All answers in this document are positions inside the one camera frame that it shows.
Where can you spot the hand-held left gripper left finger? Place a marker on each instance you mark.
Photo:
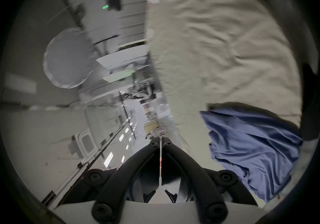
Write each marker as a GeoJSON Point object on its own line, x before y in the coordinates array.
{"type": "Point", "coordinates": [117, 180]}

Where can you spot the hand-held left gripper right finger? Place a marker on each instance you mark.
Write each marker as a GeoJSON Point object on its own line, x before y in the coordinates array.
{"type": "Point", "coordinates": [200, 180]}

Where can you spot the blue shirt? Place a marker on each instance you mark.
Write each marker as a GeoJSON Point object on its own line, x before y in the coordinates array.
{"type": "Point", "coordinates": [250, 148]}

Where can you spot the bed with beige sheet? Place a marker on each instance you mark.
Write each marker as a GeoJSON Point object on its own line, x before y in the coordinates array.
{"type": "Point", "coordinates": [212, 43]}

